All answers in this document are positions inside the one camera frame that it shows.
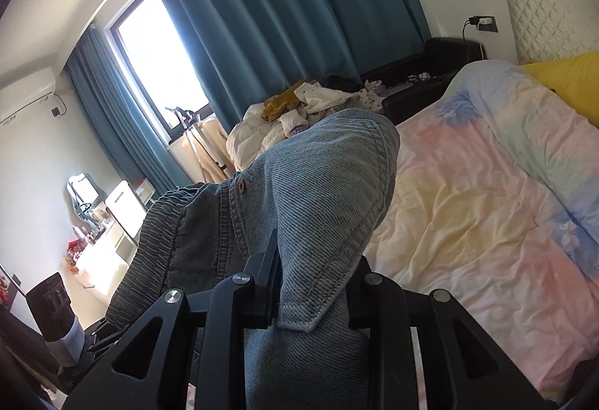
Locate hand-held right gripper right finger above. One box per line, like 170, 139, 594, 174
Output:
346, 255, 546, 410

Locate floral patterned cloth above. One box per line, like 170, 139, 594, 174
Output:
349, 80, 387, 111

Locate yellow pillow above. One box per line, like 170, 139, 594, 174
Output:
519, 52, 599, 130

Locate white air conditioner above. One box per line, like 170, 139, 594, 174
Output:
0, 66, 58, 127

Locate wall socket with charger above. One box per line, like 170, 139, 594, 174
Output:
462, 16, 499, 46

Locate black and white floor appliance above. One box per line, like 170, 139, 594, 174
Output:
25, 272, 85, 368

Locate white storage box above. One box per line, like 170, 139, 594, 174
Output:
104, 180, 147, 247

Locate white dressing table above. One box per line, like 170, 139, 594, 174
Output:
70, 223, 141, 303

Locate beige cabinet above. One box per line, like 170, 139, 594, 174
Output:
168, 117, 235, 186

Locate cream quilted headboard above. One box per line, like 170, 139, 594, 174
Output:
503, 0, 599, 64

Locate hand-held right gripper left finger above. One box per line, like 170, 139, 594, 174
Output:
61, 227, 282, 410

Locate mustard yellow garment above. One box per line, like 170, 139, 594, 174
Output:
261, 82, 307, 121

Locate blue denim jeans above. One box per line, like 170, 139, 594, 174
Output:
105, 108, 401, 410

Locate narrow teal curtain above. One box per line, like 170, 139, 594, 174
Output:
63, 28, 188, 195

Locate window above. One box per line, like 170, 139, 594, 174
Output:
110, 0, 211, 146

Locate black leather chair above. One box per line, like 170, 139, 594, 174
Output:
360, 37, 485, 125

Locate wavy framed mirror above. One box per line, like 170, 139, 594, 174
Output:
67, 173, 107, 224

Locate wide teal curtain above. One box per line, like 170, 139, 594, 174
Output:
140, 0, 434, 134

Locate white crumpled duvet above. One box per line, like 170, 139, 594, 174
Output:
226, 80, 389, 172

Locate wall poster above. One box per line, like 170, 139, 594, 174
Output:
0, 265, 24, 312

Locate pastel bed blanket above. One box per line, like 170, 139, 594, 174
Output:
185, 59, 599, 410

